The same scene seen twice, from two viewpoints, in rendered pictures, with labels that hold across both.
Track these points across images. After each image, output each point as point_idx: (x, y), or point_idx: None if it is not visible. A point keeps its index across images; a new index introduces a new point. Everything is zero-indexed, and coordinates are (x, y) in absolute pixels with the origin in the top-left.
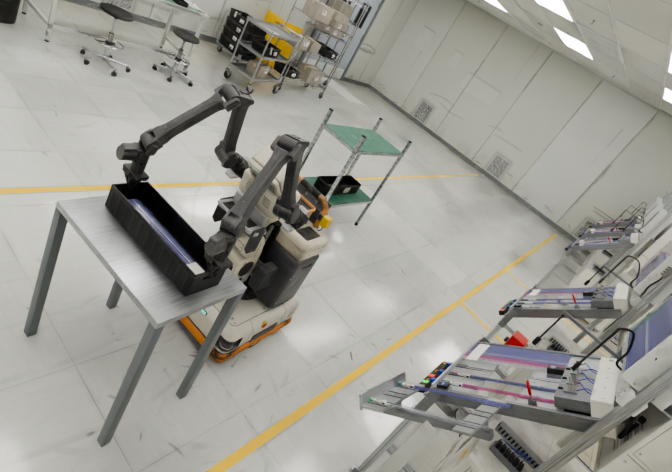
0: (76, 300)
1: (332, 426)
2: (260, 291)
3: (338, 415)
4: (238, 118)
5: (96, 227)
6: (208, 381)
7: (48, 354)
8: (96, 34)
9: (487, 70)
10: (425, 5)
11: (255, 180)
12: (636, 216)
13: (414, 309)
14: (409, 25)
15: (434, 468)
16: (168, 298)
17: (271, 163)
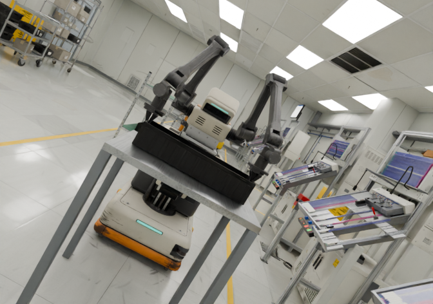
0: (34, 261)
1: (247, 286)
2: (182, 205)
3: (243, 277)
4: (212, 64)
5: (151, 162)
6: (176, 288)
7: None
8: None
9: (171, 57)
10: (124, 13)
11: (275, 105)
12: (259, 134)
13: None
14: (115, 25)
15: None
16: (240, 209)
17: (279, 92)
